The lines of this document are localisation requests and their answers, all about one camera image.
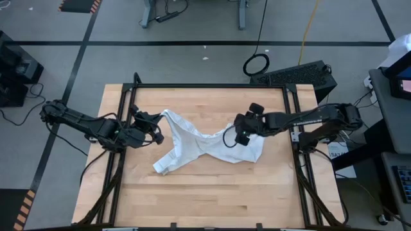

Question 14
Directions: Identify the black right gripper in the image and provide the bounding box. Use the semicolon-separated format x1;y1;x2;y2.
234;103;267;147

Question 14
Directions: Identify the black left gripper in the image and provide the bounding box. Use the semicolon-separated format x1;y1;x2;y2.
130;104;165;145

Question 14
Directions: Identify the white checked towel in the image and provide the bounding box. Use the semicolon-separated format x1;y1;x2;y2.
152;108;266;176

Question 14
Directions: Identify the black computer tower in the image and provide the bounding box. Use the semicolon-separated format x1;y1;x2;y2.
249;60;338;104

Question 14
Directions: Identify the black power strip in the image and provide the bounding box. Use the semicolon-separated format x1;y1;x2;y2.
155;10;180;24

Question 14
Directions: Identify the grey desk leg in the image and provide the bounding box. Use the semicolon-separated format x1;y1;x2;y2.
139;0;157;30
236;0;250;31

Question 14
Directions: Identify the white floor sign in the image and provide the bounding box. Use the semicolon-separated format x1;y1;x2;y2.
326;141;358;179

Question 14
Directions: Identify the black desk base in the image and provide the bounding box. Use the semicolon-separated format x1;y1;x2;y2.
330;119;396;171

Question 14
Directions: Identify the white power adapter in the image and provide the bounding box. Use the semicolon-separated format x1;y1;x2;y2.
363;74;379;107

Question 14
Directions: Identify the black hazard-striped mat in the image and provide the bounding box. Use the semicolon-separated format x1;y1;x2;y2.
0;188;37;231
57;0;102;14

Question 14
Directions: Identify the black equipment case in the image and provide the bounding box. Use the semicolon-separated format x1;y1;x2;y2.
0;30;45;108

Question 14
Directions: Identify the grey desk with keypad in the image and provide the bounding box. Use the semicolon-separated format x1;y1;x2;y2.
380;151;411;222

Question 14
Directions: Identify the dark monitor with lit screen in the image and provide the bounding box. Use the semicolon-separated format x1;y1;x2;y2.
384;49;411;101

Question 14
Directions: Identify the black keypad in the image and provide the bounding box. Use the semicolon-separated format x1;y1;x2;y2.
392;165;411;205

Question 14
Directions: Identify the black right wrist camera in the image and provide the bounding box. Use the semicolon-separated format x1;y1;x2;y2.
243;117;258;132

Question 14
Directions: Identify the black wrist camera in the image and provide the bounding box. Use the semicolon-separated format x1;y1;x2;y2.
243;117;258;132
140;117;154;131

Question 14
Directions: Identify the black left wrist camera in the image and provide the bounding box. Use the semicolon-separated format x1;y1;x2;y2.
140;117;154;131

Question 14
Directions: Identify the black aluminium table frame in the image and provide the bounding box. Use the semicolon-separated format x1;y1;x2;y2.
75;82;349;229

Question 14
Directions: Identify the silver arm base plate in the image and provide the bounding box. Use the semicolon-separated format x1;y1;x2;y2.
290;130;306;143

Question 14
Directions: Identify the black coiled cable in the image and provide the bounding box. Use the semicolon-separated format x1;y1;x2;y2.
242;0;271;78

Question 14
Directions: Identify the yellow cable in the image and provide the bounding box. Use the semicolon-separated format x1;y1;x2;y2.
297;0;321;66

